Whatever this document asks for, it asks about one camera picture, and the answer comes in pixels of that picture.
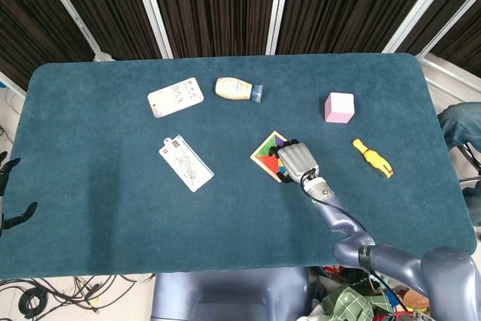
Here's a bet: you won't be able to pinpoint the green checkered cloth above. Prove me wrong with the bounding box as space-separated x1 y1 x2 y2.
321 286 379 321

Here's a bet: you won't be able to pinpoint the black coiled floor cable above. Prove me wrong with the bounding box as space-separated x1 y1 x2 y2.
18 286 49 313

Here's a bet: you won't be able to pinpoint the white zip pouch package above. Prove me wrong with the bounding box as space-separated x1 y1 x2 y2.
158 135 215 193

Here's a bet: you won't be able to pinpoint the brown round toy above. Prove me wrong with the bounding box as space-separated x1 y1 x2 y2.
404 286 430 310

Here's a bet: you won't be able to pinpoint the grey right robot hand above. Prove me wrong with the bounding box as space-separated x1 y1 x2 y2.
267 139 321 186

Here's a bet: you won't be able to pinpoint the loose black floor cables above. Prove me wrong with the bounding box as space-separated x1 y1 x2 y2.
0 274 151 316

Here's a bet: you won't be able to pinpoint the yellow rubber chicken toy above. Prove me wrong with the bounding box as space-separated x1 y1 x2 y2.
351 138 395 178

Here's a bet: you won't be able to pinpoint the green tangram triangle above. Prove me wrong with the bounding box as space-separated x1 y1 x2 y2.
256 134 281 156

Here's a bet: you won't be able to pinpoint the black stool frame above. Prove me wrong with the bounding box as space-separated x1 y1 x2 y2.
455 142 481 189

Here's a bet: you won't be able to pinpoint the blue-grey robot torso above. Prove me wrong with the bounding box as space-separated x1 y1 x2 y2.
150 266 313 321

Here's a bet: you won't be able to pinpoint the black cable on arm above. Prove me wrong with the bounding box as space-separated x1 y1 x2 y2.
300 168 405 309

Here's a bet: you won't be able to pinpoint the black corrugated screen panel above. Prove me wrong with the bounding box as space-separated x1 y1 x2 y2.
0 0 95 91
431 12 481 74
407 0 481 56
276 0 447 56
47 0 163 61
145 0 282 59

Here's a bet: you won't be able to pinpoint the teal felt table mat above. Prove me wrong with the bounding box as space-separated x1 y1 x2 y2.
0 53 478 280

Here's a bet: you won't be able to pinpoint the cream mayonnaise bottle blue cap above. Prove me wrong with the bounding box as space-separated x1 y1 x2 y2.
214 77 264 104

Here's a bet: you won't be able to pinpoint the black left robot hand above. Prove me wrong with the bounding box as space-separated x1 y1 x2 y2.
0 150 39 238

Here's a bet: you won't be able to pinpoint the colourful wooden tangram puzzle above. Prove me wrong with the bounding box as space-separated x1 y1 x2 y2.
250 131 296 183

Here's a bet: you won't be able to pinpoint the pink foam cube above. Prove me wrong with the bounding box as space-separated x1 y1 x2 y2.
324 92 356 124

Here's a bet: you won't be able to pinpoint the red tangram triangle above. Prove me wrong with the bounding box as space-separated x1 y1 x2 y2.
256 154 281 180

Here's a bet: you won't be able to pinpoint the person's leg in jeans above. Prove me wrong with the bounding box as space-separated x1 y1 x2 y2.
437 101 481 153

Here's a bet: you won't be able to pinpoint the white printed card package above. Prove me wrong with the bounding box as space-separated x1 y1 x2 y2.
147 77 205 120

